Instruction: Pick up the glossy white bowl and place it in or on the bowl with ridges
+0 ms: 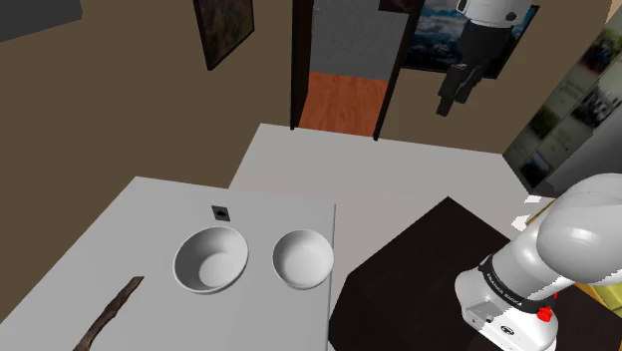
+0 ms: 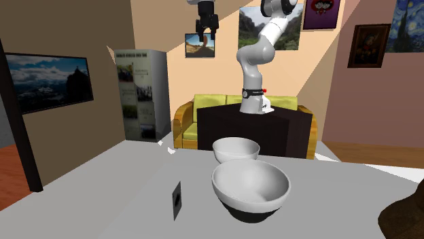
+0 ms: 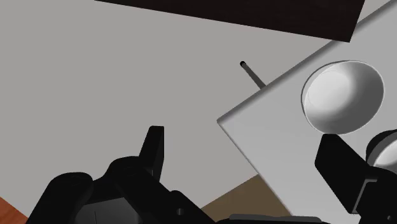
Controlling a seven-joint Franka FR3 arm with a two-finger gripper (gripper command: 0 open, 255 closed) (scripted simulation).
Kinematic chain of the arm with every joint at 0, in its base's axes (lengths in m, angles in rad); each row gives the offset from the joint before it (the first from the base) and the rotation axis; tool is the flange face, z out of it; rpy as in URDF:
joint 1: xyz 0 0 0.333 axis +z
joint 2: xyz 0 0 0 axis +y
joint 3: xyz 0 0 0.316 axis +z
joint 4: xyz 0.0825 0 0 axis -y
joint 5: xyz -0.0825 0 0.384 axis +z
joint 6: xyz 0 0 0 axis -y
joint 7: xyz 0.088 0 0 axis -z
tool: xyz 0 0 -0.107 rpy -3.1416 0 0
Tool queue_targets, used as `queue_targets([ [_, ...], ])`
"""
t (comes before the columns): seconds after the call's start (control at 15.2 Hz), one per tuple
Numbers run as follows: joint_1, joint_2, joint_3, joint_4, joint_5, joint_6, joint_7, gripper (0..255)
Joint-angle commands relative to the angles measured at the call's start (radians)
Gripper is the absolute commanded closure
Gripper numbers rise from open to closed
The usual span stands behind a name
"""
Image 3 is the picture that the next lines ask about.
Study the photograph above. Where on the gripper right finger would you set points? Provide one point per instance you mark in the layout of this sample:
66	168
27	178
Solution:
338	164

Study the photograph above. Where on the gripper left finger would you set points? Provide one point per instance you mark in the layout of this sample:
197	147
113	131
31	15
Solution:
130	186

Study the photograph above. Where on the black and white cup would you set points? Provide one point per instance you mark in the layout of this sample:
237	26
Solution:
386	152

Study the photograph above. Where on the white table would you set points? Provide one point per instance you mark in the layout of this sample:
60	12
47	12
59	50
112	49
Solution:
279	139

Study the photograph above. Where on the white bowl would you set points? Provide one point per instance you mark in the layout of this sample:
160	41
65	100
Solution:
341	99

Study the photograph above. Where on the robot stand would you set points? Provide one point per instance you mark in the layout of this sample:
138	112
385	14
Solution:
263	12

